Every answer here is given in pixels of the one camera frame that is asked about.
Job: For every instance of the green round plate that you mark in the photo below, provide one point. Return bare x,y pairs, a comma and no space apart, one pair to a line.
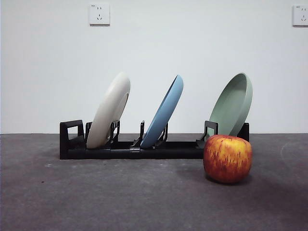
231,103

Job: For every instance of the white wall socket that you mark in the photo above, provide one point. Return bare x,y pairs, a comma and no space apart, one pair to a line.
99,14
300,15

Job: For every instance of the red yellow apple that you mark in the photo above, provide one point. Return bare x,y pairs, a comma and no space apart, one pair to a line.
227,158

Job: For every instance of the blue round plate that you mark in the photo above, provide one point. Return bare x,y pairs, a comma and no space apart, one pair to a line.
163,113

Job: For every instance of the black plastic plate rack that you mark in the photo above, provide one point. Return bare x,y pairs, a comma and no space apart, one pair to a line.
120,154

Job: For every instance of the cream yellow round plate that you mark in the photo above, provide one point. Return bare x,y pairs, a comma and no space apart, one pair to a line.
108,108

